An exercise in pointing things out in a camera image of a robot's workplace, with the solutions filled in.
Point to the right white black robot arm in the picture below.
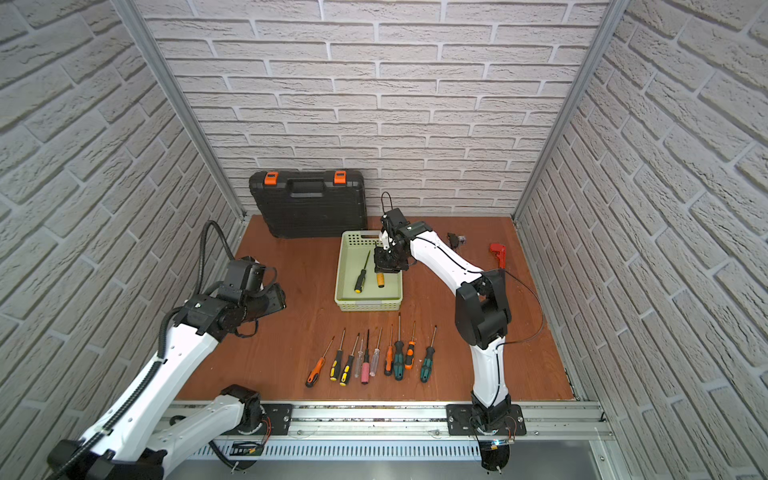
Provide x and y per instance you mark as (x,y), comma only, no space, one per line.
(482,312)

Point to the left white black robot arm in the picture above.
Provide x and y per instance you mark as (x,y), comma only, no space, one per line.
(125,442)

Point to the black mounting plate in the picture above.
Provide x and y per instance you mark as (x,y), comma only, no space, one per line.
(259,418)
(503,419)

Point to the large green black screwdriver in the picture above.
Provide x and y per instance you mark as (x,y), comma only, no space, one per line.
(398,361)

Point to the clear red tester screwdriver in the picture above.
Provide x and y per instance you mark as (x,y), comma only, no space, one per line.
(376,355)

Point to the red black pipe wrench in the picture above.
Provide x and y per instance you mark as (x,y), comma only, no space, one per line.
(500,253)

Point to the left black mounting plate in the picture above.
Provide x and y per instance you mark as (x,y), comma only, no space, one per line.
(259,418)

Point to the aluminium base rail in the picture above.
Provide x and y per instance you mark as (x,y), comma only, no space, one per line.
(404,431)

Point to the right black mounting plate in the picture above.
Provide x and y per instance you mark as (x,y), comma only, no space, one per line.
(503,419)

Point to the orange black small screwdriver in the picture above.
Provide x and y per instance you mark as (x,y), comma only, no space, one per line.
(389,358)

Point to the clear handle tester screwdriver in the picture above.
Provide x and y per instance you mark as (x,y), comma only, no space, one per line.
(359,359)

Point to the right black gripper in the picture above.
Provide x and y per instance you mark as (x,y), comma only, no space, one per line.
(383,264)

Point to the pink handle screwdriver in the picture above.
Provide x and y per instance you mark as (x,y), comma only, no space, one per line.
(365,366)

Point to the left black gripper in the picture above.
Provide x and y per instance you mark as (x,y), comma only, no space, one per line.
(271,301)

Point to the light green plastic bin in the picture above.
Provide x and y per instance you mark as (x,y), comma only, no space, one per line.
(353,250)

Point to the black plastic tool case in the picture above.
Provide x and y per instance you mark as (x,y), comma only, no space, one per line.
(310,204)

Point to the small black relay component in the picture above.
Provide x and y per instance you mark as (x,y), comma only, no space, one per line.
(455,240)

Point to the orange short screwdriver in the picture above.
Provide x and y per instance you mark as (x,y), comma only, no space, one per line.
(410,350)

